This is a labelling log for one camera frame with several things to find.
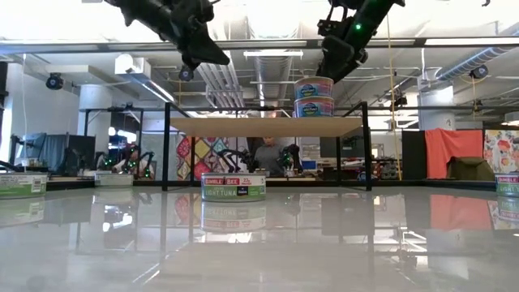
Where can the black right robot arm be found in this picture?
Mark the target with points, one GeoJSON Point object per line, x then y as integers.
{"type": "Point", "coordinates": [389, 5]}

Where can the wooden shelf with black frame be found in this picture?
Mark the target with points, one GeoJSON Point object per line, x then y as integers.
{"type": "Point", "coordinates": [263, 126]}

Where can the black aluminium table frame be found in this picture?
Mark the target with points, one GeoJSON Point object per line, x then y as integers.
{"type": "Point", "coordinates": [405, 183]}

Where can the black ceiling-mounted camera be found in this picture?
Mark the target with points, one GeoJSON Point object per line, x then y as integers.
{"type": "Point", "coordinates": [54, 81]}
{"type": "Point", "coordinates": [186, 74]}
{"type": "Point", "coordinates": [479, 71]}

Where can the grey overhead frame beam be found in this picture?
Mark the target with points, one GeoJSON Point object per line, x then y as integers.
{"type": "Point", "coordinates": [263, 42]}

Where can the white ceiling box unit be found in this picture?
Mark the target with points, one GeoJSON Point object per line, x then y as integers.
{"type": "Point", "coordinates": [131, 65]}

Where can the black panel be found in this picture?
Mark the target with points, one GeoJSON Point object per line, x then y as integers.
{"type": "Point", "coordinates": [413, 154]}

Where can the white round column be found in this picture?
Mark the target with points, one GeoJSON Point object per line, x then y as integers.
{"type": "Point", "coordinates": [436, 109]}
{"type": "Point", "coordinates": [95, 121]}

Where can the black background station frame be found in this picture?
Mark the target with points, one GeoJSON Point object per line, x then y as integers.
{"type": "Point", "coordinates": [140, 130]}
{"type": "Point", "coordinates": [446, 108]}

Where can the white glossy table sheet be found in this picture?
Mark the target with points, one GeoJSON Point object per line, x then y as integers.
{"type": "Point", "coordinates": [284, 251]}

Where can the grey-blue cloth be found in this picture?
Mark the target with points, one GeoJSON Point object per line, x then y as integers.
{"type": "Point", "coordinates": [40, 148]}

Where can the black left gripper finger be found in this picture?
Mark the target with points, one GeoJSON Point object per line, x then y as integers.
{"type": "Point", "coordinates": [202, 50]}

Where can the large silver air duct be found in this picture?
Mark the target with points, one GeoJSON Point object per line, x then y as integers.
{"type": "Point", "coordinates": [470, 61]}

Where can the floral cloth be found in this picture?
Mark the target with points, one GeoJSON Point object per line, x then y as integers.
{"type": "Point", "coordinates": [503, 150]}

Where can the white ceiling light fixture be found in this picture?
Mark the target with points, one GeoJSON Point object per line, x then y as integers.
{"type": "Point", "coordinates": [273, 53]}

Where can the orange cloth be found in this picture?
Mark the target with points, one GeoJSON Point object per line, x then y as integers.
{"type": "Point", "coordinates": [454, 146]}

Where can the colourful patchwork quilt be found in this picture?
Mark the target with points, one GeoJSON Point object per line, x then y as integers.
{"type": "Point", "coordinates": [202, 150]}

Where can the small blue screen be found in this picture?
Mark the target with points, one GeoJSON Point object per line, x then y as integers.
{"type": "Point", "coordinates": [309, 165]}

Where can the silver ribbed air duct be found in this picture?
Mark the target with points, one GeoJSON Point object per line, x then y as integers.
{"type": "Point", "coordinates": [272, 73]}

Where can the background black robot arm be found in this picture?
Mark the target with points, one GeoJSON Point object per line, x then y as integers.
{"type": "Point", "coordinates": [147, 166]}
{"type": "Point", "coordinates": [292, 156]}
{"type": "Point", "coordinates": [243, 156]}
{"type": "Point", "coordinates": [107, 162]}

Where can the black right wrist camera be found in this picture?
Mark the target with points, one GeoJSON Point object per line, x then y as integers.
{"type": "Point", "coordinates": [330, 28]}

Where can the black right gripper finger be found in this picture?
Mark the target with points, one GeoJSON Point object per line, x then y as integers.
{"type": "Point", "coordinates": [334, 61]}

